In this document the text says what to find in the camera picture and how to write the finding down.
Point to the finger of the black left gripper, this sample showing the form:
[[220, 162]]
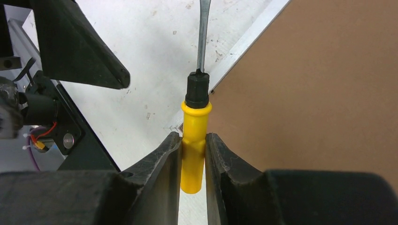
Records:
[[70, 48]]

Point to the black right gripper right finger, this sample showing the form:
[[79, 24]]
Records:
[[240, 194]]

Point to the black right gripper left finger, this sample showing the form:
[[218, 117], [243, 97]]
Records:
[[147, 193]]

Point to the yellow handle screwdriver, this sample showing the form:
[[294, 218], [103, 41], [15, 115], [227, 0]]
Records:
[[196, 108]]

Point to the white picture frame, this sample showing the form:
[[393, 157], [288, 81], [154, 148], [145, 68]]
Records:
[[318, 90]]

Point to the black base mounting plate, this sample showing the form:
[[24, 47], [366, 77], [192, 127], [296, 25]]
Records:
[[50, 106]]

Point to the aluminium table front rail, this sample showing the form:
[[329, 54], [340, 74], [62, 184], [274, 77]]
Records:
[[22, 28]]

